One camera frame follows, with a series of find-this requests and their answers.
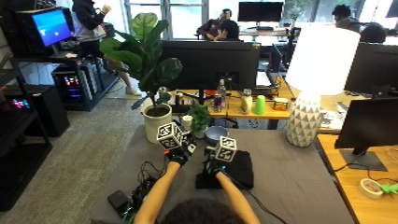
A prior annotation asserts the person's right hand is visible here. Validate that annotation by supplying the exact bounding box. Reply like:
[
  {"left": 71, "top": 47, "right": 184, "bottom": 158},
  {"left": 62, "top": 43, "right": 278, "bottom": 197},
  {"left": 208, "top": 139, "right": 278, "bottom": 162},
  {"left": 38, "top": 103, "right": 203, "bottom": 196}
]
[{"left": 202, "top": 146, "right": 227, "bottom": 177}]

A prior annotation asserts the right glove white marker cube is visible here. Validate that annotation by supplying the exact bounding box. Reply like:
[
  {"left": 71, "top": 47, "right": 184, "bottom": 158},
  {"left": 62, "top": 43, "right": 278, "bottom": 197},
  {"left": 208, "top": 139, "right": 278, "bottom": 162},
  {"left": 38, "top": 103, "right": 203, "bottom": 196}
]
[{"left": 214, "top": 135, "right": 238, "bottom": 163}]

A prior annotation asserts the black monitor with flat stand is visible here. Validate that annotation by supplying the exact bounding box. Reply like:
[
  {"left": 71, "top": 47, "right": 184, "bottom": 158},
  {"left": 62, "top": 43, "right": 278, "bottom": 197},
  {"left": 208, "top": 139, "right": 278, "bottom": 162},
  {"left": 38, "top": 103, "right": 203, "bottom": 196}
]
[{"left": 332, "top": 97, "right": 398, "bottom": 173}]

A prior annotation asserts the left glove white marker cube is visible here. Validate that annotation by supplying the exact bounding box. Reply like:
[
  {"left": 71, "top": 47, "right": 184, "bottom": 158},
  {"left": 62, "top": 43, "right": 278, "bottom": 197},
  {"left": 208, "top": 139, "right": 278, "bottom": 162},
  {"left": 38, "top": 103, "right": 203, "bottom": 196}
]
[{"left": 155, "top": 121, "right": 183, "bottom": 150}]

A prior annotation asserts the black shelf rack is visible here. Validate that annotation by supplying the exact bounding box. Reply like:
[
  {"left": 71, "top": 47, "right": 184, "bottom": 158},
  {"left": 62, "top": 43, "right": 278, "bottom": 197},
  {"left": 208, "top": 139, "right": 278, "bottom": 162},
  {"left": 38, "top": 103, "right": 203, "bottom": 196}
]
[{"left": 0, "top": 52, "right": 54, "bottom": 213}]

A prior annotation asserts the black computer case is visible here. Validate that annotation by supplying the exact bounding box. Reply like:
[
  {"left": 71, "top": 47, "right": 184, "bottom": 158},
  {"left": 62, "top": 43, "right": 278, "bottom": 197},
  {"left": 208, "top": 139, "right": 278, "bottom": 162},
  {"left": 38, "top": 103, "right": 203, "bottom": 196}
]
[{"left": 2, "top": 84, "right": 70, "bottom": 138}]

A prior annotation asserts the monitor with blue screen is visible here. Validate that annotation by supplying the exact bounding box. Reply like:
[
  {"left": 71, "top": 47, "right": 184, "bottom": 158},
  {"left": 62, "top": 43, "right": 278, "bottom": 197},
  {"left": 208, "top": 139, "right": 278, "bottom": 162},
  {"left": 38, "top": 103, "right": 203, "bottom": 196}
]
[{"left": 27, "top": 7, "right": 77, "bottom": 57}]

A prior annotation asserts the white table lamp patterned base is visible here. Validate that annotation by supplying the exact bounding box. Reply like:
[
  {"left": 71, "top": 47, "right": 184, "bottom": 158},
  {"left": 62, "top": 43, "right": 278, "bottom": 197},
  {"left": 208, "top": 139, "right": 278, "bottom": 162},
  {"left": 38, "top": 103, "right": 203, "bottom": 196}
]
[{"left": 284, "top": 25, "right": 362, "bottom": 148}]

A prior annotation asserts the grey capped bottle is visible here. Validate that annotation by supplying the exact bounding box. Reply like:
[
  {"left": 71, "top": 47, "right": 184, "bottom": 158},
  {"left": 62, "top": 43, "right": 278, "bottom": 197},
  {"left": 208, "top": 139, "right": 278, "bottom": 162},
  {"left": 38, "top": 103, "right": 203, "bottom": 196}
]
[{"left": 157, "top": 86, "right": 169, "bottom": 104}]

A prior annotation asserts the wooden desk with tape roll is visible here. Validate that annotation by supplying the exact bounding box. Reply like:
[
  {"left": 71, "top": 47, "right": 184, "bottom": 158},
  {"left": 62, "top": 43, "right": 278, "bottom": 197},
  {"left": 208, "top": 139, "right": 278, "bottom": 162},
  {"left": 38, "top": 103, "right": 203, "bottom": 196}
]
[{"left": 315, "top": 133, "right": 398, "bottom": 224}]

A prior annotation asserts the black glove cable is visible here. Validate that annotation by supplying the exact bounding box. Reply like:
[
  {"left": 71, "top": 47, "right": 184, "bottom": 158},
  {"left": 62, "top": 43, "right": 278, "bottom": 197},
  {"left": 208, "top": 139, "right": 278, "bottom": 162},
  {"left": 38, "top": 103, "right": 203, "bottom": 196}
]
[{"left": 218, "top": 169, "right": 288, "bottom": 224}]

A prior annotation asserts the green toy figure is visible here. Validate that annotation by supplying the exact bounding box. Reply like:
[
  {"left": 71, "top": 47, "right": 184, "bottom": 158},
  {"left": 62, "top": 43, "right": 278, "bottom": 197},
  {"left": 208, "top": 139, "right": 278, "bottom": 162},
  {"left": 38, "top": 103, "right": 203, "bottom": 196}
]
[{"left": 378, "top": 182, "right": 398, "bottom": 195}]

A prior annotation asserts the clear tall bottle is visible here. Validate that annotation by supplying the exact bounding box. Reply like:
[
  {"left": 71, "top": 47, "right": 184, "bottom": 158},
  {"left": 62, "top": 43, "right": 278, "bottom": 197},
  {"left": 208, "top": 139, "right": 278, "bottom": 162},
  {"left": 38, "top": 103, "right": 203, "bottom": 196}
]
[{"left": 216, "top": 78, "right": 228, "bottom": 108}]

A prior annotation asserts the distant black monitor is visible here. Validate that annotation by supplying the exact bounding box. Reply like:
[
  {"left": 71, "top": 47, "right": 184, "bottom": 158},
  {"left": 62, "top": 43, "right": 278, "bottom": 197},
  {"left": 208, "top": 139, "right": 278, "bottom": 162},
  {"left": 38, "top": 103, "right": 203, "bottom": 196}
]
[{"left": 236, "top": 1, "right": 284, "bottom": 27}]

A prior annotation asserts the bundle of black cables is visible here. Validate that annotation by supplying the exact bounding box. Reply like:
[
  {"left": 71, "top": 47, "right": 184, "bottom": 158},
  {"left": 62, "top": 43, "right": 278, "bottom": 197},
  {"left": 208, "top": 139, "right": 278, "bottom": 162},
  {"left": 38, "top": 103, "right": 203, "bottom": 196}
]
[{"left": 122, "top": 160, "right": 167, "bottom": 223}]

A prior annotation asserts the glove white marker cube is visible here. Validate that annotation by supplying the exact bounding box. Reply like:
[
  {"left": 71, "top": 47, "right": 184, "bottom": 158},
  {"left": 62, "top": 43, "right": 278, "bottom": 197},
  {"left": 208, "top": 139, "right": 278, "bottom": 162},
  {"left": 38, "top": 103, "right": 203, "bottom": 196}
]
[
  {"left": 214, "top": 135, "right": 238, "bottom": 163},
  {"left": 155, "top": 121, "right": 183, "bottom": 150}
]

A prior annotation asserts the large leafy plant white pot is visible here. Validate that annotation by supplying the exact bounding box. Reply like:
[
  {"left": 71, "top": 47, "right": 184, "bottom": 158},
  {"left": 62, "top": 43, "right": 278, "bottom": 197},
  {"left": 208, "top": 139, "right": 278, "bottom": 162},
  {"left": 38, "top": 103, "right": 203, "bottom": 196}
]
[{"left": 98, "top": 12, "right": 183, "bottom": 144}]

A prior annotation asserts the computer tower with coloured lights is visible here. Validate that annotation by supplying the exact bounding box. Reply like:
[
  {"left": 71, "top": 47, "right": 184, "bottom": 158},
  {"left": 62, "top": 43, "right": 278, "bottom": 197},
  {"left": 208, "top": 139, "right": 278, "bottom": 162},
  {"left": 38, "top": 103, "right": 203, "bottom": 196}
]
[{"left": 50, "top": 63, "right": 102, "bottom": 110}]

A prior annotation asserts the black monitor behind lamp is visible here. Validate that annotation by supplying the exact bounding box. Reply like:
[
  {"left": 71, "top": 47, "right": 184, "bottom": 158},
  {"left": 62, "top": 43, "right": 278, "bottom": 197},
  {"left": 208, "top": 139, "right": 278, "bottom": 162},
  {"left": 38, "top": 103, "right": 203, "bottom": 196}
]
[{"left": 343, "top": 42, "right": 398, "bottom": 95}]

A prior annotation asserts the wooden desk with bottles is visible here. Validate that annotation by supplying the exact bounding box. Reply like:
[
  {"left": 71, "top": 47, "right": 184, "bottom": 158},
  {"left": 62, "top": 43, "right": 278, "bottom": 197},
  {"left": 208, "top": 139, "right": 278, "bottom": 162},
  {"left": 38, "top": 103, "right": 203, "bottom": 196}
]
[{"left": 166, "top": 76, "right": 366, "bottom": 130}]

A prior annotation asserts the white tape roll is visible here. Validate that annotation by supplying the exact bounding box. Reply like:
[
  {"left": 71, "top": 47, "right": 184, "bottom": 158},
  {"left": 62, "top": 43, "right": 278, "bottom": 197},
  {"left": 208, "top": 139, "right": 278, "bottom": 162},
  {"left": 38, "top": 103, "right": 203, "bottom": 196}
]
[{"left": 358, "top": 177, "right": 384, "bottom": 200}]

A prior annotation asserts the small white bottle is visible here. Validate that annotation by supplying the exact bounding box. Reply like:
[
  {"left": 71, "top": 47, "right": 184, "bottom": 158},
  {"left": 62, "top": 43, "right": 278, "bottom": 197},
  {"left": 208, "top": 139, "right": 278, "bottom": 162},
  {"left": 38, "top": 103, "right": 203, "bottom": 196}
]
[{"left": 181, "top": 114, "right": 194, "bottom": 132}]

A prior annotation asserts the blue bowl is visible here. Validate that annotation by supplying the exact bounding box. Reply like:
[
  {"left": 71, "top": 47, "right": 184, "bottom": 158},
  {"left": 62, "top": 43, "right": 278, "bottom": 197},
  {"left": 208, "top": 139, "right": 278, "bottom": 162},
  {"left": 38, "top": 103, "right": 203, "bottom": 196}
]
[{"left": 203, "top": 125, "right": 230, "bottom": 146}]

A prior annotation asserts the yellow box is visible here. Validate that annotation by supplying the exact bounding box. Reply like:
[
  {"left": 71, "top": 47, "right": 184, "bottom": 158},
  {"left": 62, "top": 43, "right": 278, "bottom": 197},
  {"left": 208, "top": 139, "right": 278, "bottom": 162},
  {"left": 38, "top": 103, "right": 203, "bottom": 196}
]
[{"left": 272, "top": 97, "right": 290, "bottom": 112}]

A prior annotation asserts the green plastic cup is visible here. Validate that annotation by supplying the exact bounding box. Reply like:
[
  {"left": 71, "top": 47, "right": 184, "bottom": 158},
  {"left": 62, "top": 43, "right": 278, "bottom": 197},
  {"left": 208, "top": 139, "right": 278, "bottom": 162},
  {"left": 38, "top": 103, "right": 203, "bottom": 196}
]
[{"left": 252, "top": 94, "right": 267, "bottom": 116}]

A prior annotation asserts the large black monitor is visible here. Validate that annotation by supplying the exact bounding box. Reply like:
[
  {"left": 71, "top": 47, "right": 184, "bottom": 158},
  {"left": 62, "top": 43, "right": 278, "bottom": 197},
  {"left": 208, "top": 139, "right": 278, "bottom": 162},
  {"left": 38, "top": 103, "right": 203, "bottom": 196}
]
[{"left": 161, "top": 39, "right": 262, "bottom": 105}]

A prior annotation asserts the person's left hand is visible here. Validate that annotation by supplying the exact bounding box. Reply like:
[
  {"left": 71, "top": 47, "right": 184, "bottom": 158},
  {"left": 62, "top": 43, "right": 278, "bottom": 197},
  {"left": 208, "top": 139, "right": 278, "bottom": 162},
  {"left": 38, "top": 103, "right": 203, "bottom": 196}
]
[{"left": 163, "top": 135, "right": 199, "bottom": 167}]

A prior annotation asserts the small green plant in pot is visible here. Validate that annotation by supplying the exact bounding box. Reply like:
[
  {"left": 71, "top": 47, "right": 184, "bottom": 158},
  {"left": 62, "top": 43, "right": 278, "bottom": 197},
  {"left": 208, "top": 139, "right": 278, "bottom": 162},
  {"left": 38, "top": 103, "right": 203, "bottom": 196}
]
[{"left": 187, "top": 103, "right": 211, "bottom": 139}]

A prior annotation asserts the dark can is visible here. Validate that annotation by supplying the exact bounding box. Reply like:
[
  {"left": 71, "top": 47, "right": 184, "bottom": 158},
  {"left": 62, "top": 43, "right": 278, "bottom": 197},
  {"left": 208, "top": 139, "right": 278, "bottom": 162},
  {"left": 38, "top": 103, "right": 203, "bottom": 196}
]
[{"left": 211, "top": 92, "right": 222, "bottom": 113}]

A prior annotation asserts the black monitor cable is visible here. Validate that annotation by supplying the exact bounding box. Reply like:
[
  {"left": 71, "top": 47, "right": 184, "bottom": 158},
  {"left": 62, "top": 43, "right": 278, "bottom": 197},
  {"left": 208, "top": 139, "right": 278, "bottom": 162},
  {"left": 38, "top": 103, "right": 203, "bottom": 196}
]
[{"left": 331, "top": 161, "right": 398, "bottom": 185}]

